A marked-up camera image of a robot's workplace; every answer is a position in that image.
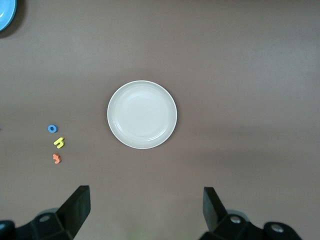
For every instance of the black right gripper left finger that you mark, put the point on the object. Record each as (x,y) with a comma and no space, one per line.
(72,212)

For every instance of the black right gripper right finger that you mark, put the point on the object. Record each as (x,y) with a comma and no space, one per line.
(217,215)

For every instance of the yellow foam letter h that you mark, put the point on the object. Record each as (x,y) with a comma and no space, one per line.
(59,143)

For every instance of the beige round plate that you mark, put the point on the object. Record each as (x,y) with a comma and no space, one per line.
(142,115)

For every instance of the blue round plate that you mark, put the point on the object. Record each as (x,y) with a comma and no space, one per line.
(6,12)

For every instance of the orange foam letter r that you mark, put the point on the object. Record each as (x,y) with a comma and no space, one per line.
(57,160)

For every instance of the blue foam letter o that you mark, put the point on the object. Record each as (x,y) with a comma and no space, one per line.
(49,128)

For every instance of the brown paper table cover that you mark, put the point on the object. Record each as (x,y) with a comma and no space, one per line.
(225,62)

